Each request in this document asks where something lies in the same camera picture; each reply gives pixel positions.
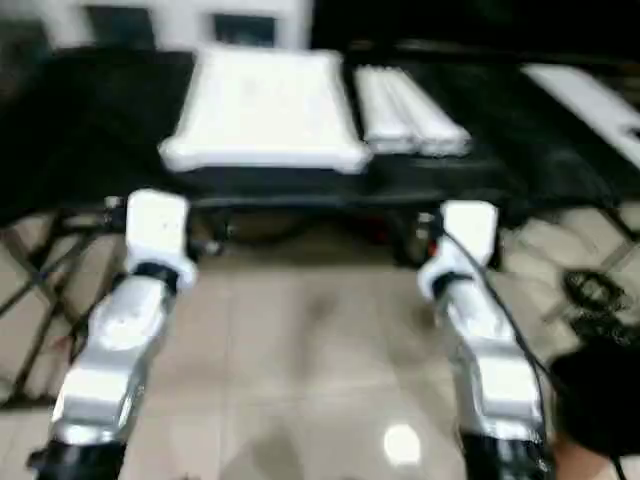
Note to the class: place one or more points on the white plastic table top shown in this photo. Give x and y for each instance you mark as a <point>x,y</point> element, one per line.
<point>265,110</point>

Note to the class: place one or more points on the white plastic table leg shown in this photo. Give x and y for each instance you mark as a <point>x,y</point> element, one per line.
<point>412,107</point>
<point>392,107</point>
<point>434,107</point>
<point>372,107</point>

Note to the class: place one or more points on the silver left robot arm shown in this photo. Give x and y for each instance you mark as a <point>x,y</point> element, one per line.
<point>110,350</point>

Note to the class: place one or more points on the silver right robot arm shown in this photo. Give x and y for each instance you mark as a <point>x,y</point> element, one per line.
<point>500,380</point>

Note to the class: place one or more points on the black mat cloth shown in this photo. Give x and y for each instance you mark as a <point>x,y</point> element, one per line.
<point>90,125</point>

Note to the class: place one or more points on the white flat panel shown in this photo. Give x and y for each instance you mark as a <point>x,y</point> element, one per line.
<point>590,105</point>

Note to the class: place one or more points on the black garment of person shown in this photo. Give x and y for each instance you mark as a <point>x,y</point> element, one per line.
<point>600,395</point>

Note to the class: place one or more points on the person's bare leg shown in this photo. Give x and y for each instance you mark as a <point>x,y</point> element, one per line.
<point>580,457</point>

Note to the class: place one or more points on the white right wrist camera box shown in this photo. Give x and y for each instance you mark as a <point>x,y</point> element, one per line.
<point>470,230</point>

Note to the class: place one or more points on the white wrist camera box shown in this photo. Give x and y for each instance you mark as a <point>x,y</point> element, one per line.
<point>470,230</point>
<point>155,225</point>

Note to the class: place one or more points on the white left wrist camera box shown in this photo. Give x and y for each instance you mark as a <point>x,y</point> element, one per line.
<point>155,225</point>

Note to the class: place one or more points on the black folding table frame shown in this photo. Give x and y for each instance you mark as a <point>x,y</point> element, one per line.
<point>35,280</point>

